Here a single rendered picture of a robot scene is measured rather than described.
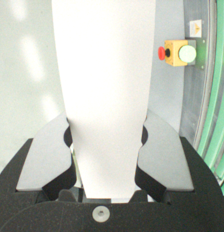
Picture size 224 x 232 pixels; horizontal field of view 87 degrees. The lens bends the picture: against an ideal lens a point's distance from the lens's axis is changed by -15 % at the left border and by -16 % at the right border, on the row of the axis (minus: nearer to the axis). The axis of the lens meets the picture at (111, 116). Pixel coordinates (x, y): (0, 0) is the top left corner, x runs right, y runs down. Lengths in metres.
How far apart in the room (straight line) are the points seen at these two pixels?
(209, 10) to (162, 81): 0.25
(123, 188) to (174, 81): 0.41
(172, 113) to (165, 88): 0.11
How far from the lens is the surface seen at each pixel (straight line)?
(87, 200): 0.47
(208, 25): 0.40
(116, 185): 0.17
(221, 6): 0.39
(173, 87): 0.52
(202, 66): 0.42
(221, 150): 0.56
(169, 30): 0.48
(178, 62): 0.42
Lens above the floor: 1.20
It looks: 60 degrees down
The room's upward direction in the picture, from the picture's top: 179 degrees clockwise
